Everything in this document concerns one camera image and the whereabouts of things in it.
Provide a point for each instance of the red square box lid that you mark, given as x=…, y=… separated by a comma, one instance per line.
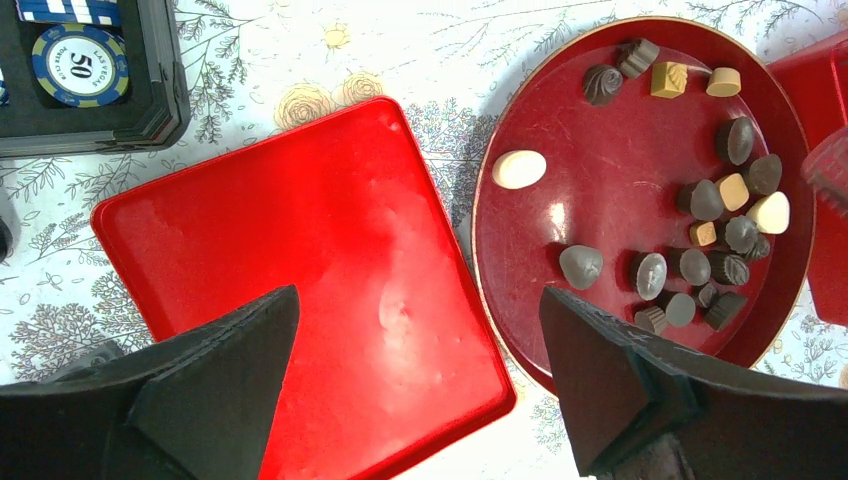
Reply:
x=393, y=359

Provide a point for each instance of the dark fluted chocolate top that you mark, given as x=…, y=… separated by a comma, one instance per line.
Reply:
x=636, y=57

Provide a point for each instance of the caramel round chocolate top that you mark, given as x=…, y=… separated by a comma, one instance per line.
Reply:
x=724, y=82

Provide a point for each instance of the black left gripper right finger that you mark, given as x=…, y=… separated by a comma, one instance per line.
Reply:
x=638, y=406

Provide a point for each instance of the dark chocolate alone left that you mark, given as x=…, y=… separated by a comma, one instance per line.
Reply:
x=581, y=266

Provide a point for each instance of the white oval chocolate left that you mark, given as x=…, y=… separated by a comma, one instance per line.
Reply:
x=518, y=169

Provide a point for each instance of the red chocolate box tray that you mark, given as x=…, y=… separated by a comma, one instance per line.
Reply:
x=815, y=79

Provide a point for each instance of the caramel square chocolate top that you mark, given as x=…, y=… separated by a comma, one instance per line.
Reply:
x=669, y=79

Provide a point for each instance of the round red plate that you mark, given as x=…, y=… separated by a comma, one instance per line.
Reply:
x=612, y=179

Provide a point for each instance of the metal tongs with clear tips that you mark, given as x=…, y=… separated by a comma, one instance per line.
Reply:
x=825, y=170

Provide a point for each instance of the black poker chip case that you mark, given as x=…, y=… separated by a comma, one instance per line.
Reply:
x=152, y=115

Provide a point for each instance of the blue fifty poker chip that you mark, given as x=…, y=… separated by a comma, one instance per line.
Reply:
x=80, y=65

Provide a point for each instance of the white round chocolate right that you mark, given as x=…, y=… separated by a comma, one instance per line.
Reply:
x=771, y=214

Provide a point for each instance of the dark swirl chocolate top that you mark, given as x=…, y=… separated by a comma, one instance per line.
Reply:
x=601, y=84

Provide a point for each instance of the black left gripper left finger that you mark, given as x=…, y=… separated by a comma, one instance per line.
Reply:
x=199, y=405

